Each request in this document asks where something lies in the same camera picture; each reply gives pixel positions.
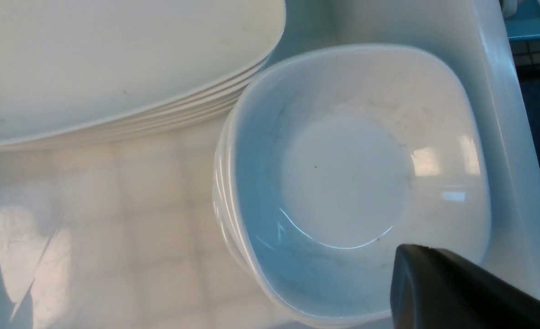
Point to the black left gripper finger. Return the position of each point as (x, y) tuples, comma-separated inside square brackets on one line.
[(439, 289)]

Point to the large white square plate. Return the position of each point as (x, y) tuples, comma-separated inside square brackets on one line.
[(67, 65)]

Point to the stack of white bowls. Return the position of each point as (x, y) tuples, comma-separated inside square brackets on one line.
[(335, 157)]

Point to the blue-grey plastic bin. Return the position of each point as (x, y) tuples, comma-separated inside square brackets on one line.
[(522, 29)]

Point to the large white plastic tub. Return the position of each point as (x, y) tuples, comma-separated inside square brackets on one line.
[(123, 236)]

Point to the stack of white square plates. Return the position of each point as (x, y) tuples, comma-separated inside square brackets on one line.
[(200, 108)]

